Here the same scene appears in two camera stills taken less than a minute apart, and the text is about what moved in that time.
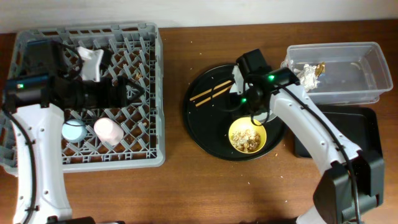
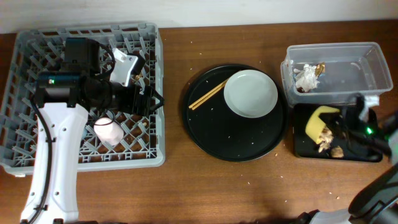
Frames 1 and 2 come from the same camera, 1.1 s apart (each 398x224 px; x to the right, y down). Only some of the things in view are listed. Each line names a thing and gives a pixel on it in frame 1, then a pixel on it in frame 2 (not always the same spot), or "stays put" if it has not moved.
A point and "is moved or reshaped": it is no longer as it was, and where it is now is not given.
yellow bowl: (245, 137) is moved or reshaped
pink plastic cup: (108, 131) stays put
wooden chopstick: (213, 96) is moved or reshaped
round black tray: (210, 108) stays put
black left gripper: (107, 99) → (132, 106)
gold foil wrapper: (320, 69) stays put
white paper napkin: (307, 77) stays put
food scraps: (245, 140) is moved or reshaped
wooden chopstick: (200, 94) is moved or reshaped
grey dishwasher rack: (135, 51) stays put
